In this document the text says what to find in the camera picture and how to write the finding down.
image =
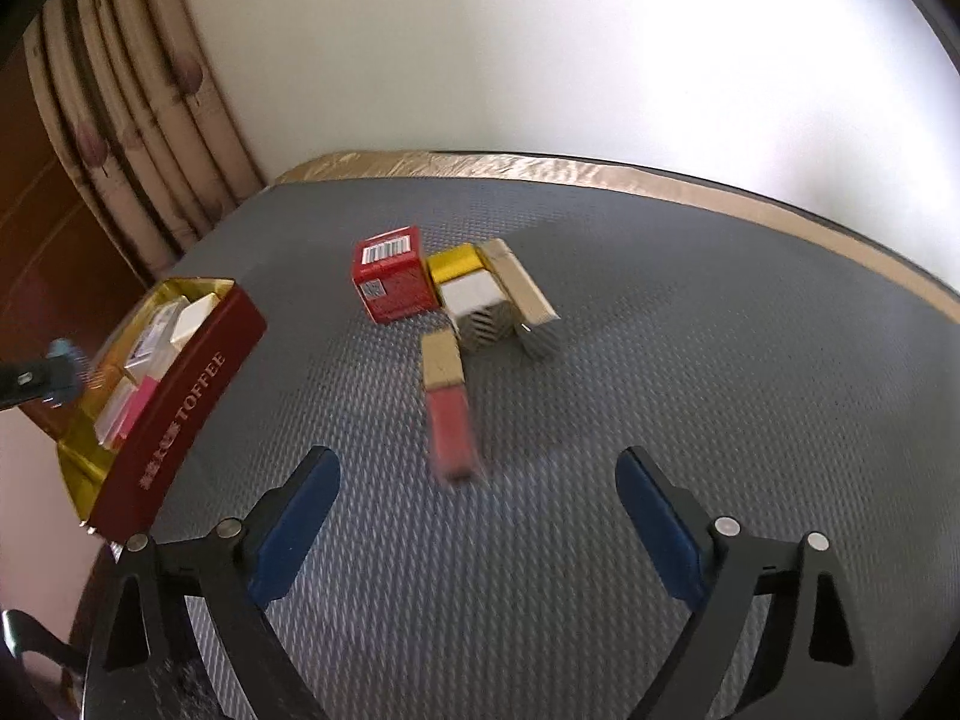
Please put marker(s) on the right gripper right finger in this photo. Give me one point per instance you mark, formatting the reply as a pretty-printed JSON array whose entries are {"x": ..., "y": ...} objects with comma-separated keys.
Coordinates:
[{"x": 811, "y": 661}]

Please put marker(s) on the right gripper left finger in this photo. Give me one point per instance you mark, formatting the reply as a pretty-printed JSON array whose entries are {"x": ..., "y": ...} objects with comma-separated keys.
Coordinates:
[{"x": 144, "y": 660}]

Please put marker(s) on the magenta pink box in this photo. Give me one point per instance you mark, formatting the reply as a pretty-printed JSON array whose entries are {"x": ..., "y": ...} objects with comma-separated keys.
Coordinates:
[{"x": 122, "y": 411}]

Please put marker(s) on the clear case with blue label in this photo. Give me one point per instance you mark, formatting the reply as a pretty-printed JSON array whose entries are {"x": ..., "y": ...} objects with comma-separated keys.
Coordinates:
[{"x": 154, "y": 339}]

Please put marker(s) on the red toffee tin tray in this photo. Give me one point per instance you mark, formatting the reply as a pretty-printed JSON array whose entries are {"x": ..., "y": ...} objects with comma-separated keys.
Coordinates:
[{"x": 118, "y": 493}]

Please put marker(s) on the pink lipstick tube box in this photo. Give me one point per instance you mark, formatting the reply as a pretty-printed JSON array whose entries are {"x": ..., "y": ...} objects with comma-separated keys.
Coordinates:
[{"x": 453, "y": 446}]

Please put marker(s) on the white power adapter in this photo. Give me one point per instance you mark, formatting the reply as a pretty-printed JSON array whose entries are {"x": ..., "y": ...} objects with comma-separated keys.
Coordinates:
[{"x": 191, "y": 319}]

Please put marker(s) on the brown wooden door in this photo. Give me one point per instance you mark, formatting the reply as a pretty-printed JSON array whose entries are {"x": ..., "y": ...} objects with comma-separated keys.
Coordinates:
[{"x": 61, "y": 275}]

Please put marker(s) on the beige patterned curtain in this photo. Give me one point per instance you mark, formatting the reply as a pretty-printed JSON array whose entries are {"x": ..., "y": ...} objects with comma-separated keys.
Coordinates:
[{"x": 132, "y": 110}]

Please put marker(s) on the red barcode box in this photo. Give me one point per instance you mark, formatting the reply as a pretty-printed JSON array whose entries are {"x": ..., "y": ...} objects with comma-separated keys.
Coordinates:
[{"x": 390, "y": 276}]

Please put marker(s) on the grey mesh mat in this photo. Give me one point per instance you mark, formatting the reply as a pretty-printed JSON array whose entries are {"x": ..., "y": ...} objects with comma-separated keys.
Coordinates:
[{"x": 788, "y": 386}]

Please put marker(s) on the beige long box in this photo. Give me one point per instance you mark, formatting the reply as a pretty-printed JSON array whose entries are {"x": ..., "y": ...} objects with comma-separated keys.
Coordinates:
[{"x": 536, "y": 323}]

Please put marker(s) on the gold zigzag pattern box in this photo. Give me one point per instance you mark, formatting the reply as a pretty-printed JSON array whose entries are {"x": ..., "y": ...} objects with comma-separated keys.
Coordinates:
[{"x": 472, "y": 297}]

